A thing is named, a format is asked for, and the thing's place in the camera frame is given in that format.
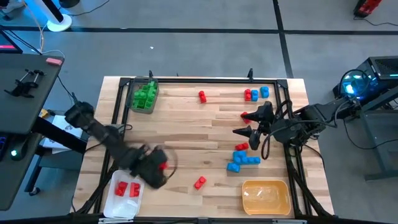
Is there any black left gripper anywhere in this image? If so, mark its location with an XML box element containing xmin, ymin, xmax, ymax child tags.
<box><xmin>130</xmin><ymin>146</ymin><xmax>170</xmax><ymax>189</ymax></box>

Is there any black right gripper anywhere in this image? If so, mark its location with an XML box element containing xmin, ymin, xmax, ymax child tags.
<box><xmin>232</xmin><ymin>101</ymin><xmax>276</xmax><ymax>138</ymax></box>

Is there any clear bin of green blocks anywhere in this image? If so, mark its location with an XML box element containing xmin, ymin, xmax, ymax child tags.
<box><xmin>126</xmin><ymin>76</ymin><xmax>160</xmax><ymax>115</ymax></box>

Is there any white plastic tray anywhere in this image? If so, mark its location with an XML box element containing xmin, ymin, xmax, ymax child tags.
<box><xmin>103</xmin><ymin>169</ymin><xmax>146</xmax><ymax>219</ymax></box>

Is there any yellow plastic bin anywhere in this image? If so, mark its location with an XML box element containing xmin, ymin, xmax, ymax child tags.
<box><xmin>241</xmin><ymin>179</ymin><xmax>292</xmax><ymax>216</ymax></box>

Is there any white paper sheet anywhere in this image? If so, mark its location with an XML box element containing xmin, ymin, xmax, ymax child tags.
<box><xmin>42</xmin><ymin>114</ymin><xmax>90</xmax><ymax>155</ymax></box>

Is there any black computer mouse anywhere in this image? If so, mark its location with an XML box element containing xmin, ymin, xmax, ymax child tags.
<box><xmin>8</xmin><ymin>139</ymin><xmax>29</xmax><ymax>162</ymax></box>

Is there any dark grey side table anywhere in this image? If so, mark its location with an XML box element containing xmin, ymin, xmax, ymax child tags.
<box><xmin>341</xmin><ymin>86</ymin><xmax>398</xmax><ymax>181</ymax></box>

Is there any black desk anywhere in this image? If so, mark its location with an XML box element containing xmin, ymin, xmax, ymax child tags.
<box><xmin>0</xmin><ymin>53</ymin><xmax>88</xmax><ymax>212</ymax></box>

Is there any black computer tower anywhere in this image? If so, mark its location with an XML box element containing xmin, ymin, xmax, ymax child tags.
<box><xmin>332</xmin><ymin>55</ymin><xmax>398</xmax><ymax>106</ymax></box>

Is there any black keyboard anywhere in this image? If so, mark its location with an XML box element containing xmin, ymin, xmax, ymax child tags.
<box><xmin>0</xmin><ymin>133</ymin><xmax>7</xmax><ymax>161</ymax></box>

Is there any black clamp tool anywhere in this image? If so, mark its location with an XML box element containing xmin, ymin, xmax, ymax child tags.
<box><xmin>4</xmin><ymin>68</ymin><xmax>47</xmax><ymax>99</ymax></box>

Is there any red power tool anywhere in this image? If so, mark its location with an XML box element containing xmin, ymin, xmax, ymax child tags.
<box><xmin>353</xmin><ymin>0</ymin><xmax>383</xmax><ymax>19</ymax></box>

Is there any black round base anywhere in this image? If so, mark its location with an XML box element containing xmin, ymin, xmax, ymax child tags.
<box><xmin>58</xmin><ymin>0</ymin><xmax>81</xmax><ymax>9</ymax></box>

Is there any black monitor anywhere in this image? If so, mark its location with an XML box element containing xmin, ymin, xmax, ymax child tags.
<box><xmin>0</xmin><ymin>29</ymin><xmax>24</xmax><ymax>54</ymax></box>

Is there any person's shoe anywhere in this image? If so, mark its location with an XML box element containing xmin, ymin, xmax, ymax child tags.
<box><xmin>0</xmin><ymin>0</ymin><xmax>24</xmax><ymax>18</ymax></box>

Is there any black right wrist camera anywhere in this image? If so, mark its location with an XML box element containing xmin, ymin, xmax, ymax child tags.
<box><xmin>250</xmin><ymin>129</ymin><xmax>261</xmax><ymax>151</ymax></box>

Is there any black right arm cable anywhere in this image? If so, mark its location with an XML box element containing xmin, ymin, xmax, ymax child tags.
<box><xmin>261</xmin><ymin>99</ymin><xmax>292</xmax><ymax>160</ymax></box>

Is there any black metal table frame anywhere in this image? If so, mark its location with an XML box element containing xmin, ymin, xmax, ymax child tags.
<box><xmin>72</xmin><ymin>68</ymin><xmax>335</xmax><ymax>222</ymax></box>

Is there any white pedestal stand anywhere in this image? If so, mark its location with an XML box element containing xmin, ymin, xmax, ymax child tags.
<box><xmin>23</xmin><ymin>0</ymin><xmax>73</xmax><ymax>33</ymax></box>

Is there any beige cable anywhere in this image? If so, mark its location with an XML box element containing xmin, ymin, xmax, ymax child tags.
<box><xmin>21</xmin><ymin>0</ymin><xmax>45</xmax><ymax>54</ymax></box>

